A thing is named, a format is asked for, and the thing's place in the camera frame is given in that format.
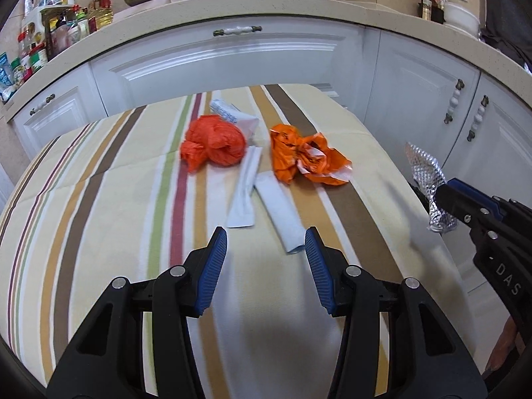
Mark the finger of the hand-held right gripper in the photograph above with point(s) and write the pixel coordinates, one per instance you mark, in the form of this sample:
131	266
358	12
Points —
455	205
494	205

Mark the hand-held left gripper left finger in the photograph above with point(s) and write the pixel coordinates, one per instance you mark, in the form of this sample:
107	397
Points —
214	266

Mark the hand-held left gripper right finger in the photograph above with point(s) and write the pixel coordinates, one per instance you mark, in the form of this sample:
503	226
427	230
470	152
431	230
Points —
318	274

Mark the silver foil wrapper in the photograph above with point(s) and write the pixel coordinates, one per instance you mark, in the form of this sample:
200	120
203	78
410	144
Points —
428	172

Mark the long white sachet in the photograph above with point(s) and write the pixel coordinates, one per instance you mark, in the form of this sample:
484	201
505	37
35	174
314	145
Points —
278	212
245	191

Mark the orange wrapper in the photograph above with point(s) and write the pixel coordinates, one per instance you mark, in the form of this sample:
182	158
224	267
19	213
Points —
307	160

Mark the orange plastic bag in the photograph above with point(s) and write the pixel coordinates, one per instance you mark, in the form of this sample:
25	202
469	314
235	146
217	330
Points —
214	141

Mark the white wrapper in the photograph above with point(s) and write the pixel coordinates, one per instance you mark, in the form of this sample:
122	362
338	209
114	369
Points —
235	115

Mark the person's right forearm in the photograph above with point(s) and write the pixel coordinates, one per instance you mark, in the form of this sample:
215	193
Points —
505	349

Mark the striped tablecloth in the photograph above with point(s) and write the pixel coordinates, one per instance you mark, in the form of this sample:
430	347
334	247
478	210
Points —
124	216

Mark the white lidded bowl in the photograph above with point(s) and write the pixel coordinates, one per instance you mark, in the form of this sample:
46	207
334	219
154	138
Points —
459	11
467	28

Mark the dark grey cloth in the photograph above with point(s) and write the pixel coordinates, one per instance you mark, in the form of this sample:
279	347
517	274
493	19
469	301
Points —
509	20

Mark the red seasoning packages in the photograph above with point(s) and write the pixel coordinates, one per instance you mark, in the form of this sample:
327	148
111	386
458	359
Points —
437	10

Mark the dark glass bottle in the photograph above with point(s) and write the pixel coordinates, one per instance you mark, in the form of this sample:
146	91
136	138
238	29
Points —
425	2

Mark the yellow cooking oil bottle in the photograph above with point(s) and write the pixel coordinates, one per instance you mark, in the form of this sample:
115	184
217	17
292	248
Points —
102	8

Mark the group of seasoning bottles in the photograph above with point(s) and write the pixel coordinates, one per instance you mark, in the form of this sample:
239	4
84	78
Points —
45	37

